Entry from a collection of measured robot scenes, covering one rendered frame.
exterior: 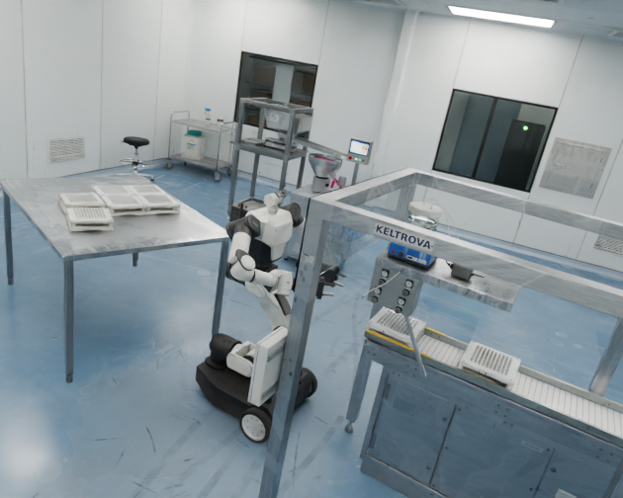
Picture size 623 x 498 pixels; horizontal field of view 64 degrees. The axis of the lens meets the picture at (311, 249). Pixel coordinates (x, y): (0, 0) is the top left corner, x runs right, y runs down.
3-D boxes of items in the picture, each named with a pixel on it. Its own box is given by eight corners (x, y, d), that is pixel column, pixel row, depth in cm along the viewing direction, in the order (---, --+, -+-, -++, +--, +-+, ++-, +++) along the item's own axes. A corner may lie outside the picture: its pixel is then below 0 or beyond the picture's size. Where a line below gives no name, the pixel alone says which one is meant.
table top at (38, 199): (-2, 183, 370) (-3, 179, 368) (140, 179, 442) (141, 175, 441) (63, 262, 271) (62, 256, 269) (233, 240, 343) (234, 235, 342)
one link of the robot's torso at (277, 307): (277, 354, 286) (238, 284, 288) (293, 342, 301) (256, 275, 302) (296, 346, 278) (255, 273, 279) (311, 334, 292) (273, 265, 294)
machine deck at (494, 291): (374, 264, 232) (376, 256, 231) (401, 245, 264) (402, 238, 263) (510, 312, 207) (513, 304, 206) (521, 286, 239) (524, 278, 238)
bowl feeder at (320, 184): (298, 190, 525) (304, 155, 512) (310, 185, 557) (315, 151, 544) (341, 202, 511) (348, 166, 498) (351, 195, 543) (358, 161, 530)
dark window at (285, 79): (233, 122, 826) (241, 50, 787) (233, 122, 827) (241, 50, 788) (306, 138, 788) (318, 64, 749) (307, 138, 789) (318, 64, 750)
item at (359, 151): (338, 196, 533) (349, 136, 511) (341, 194, 542) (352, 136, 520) (358, 201, 527) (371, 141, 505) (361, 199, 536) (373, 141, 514)
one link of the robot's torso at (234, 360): (224, 368, 308) (226, 350, 303) (243, 355, 325) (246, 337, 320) (251, 381, 300) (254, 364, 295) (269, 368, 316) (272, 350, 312)
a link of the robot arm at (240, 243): (233, 260, 231) (240, 227, 247) (220, 274, 239) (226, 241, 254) (254, 271, 236) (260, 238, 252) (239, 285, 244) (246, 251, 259)
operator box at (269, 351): (246, 401, 187) (255, 342, 178) (272, 380, 201) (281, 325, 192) (260, 408, 184) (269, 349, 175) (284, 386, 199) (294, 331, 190)
